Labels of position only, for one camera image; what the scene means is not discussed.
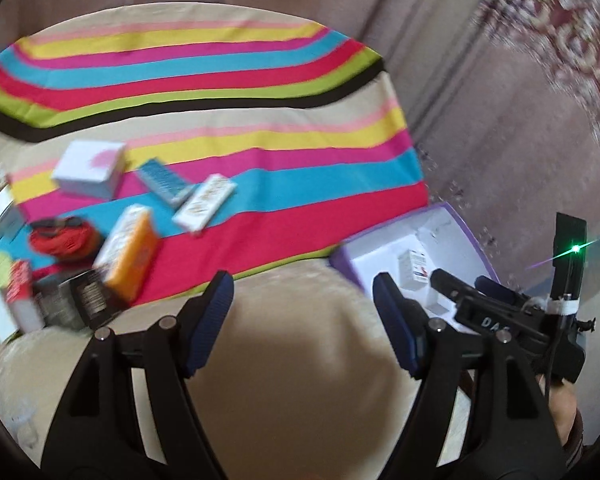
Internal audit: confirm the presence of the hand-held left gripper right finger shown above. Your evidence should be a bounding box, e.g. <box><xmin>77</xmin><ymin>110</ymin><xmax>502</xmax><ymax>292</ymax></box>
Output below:
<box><xmin>372</xmin><ymin>272</ymin><xmax>573</xmax><ymax>480</ymax></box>

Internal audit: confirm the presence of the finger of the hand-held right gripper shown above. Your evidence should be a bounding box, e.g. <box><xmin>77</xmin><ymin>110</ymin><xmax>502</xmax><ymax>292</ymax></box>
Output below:
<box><xmin>430</xmin><ymin>269</ymin><xmax>481</xmax><ymax>306</ymax></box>
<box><xmin>475</xmin><ymin>275</ymin><xmax>528</xmax><ymax>311</ymax></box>

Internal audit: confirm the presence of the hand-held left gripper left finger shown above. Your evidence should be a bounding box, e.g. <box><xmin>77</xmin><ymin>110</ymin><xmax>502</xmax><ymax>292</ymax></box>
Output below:
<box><xmin>40</xmin><ymin>270</ymin><xmax>235</xmax><ymax>480</ymax></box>

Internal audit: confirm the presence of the white box red blue label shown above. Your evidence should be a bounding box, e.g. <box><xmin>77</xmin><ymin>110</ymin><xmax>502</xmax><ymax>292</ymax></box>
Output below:
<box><xmin>397</xmin><ymin>249</ymin><xmax>431</xmax><ymax>281</ymax></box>

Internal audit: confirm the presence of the purple cardboard box white inside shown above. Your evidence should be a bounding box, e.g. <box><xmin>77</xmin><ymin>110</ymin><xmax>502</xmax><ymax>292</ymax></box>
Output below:
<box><xmin>328</xmin><ymin>202</ymin><xmax>501</xmax><ymax>321</ymax></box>

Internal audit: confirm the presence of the orange and white box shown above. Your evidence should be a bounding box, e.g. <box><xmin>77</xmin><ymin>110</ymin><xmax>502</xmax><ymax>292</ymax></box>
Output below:
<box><xmin>94</xmin><ymin>204</ymin><xmax>161</xmax><ymax>306</ymax></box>

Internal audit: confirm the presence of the white box orange print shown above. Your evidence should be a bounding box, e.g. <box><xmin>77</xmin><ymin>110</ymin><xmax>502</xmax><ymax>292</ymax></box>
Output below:
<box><xmin>172</xmin><ymin>174</ymin><xmax>238</xmax><ymax>235</ymax></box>

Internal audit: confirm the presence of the black box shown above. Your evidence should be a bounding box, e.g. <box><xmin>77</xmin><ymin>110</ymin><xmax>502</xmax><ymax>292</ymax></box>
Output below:
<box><xmin>35</xmin><ymin>267</ymin><xmax>126</xmax><ymax>331</ymax></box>

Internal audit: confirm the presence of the teal small box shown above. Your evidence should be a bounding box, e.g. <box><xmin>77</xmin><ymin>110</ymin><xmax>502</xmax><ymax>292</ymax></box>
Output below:
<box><xmin>136</xmin><ymin>157</ymin><xmax>193</xmax><ymax>208</ymax></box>

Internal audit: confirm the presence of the red mesh bundle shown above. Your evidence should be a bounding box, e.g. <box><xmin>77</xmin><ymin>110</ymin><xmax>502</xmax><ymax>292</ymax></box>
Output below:
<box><xmin>28</xmin><ymin>215</ymin><xmax>103</xmax><ymax>261</ymax></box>

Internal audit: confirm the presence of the white square box pink mark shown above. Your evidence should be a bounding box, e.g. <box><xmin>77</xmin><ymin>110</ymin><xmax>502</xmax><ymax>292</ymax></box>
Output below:
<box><xmin>51</xmin><ymin>140</ymin><xmax>128</xmax><ymax>200</ymax></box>

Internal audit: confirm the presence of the red and white box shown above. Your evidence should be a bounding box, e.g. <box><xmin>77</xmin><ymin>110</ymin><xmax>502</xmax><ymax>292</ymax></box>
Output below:
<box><xmin>0</xmin><ymin>260</ymin><xmax>46</xmax><ymax>343</ymax></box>

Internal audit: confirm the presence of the white cube box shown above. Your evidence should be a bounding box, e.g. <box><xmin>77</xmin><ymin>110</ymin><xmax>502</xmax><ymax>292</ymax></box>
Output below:
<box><xmin>0</xmin><ymin>185</ymin><xmax>26</xmax><ymax>241</ymax></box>

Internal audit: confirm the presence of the person's right hand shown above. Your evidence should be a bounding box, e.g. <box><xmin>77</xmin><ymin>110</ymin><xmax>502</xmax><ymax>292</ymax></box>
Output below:
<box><xmin>539</xmin><ymin>377</ymin><xmax>583</xmax><ymax>448</ymax></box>

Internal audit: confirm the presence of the beige sofa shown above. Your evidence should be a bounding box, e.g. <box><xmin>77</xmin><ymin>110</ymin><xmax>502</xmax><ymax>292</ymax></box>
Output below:
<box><xmin>0</xmin><ymin>250</ymin><xmax>481</xmax><ymax>480</ymax></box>

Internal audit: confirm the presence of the rainbow striped blanket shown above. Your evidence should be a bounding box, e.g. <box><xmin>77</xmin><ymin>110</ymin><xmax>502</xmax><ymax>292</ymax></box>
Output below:
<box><xmin>0</xmin><ymin>5</ymin><xmax>431</xmax><ymax>346</ymax></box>

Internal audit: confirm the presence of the embroidered lace-edged curtain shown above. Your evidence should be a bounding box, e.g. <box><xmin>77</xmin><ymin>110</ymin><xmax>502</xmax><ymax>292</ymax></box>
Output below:
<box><xmin>360</xmin><ymin>0</ymin><xmax>600</xmax><ymax>311</ymax></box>

